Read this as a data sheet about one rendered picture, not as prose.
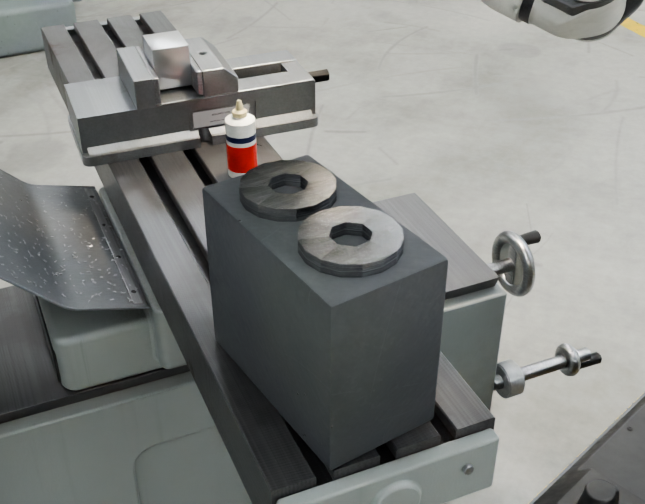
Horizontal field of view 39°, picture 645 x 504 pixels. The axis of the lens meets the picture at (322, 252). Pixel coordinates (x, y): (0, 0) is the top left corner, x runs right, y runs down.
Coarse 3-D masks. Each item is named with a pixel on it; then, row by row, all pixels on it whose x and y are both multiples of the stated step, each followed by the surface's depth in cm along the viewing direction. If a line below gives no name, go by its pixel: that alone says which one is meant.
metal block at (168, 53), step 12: (144, 36) 130; (156, 36) 130; (168, 36) 130; (180, 36) 130; (144, 48) 132; (156, 48) 127; (168, 48) 127; (180, 48) 128; (156, 60) 127; (168, 60) 128; (180, 60) 129; (156, 72) 128; (168, 72) 129; (180, 72) 130; (168, 84) 130; (180, 84) 131
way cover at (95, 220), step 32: (0, 192) 124; (32, 192) 132; (64, 192) 134; (96, 192) 136; (0, 224) 115; (32, 224) 122; (64, 224) 126; (96, 224) 128; (32, 256) 114; (64, 256) 119; (96, 256) 121; (32, 288) 107; (64, 288) 113; (96, 288) 115; (128, 288) 116
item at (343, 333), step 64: (256, 192) 83; (320, 192) 83; (256, 256) 81; (320, 256) 75; (384, 256) 75; (256, 320) 85; (320, 320) 74; (384, 320) 76; (256, 384) 91; (320, 384) 78; (384, 384) 80; (320, 448) 82
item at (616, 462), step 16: (640, 400) 136; (624, 416) 134; (640, 416) 132; (608, 432) 131; (624, 432) 129; (640, 432) 129; (592, 448) 128; (608, 448) 127; (624, 448) 127; (640, 448) 127; (576, 464) 126; (592, 464) 124; (608, 464) 124; (624, 464) 124; (640, 464) 124; (560, 480) 123; (576, 480) 120; (592, 480) 115; (608, 480) 119; (624, 480) 122; (640, 480) 122; (544, 496) 121; (560, 496) 118; (576, 496) 117; (592, 496) 113; (608, 496) 113; (624, 496) 117; (640, 496) 120
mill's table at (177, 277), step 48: (48, 48) 166; (96, 48) 162; (144, 192) 122; (192, 192) 122; (144, 240) 114; (192, 240) 117; (192, 288) 105; (192, 336) 98; (240, 384) 92; (240, 432) 87; (288, 432) 86; (432, 432) 86; (480, 432) 88; (288, 480) 81; (336, 480) 83; (384, 480) 83; (432, 480) 86; (480, 480) 89
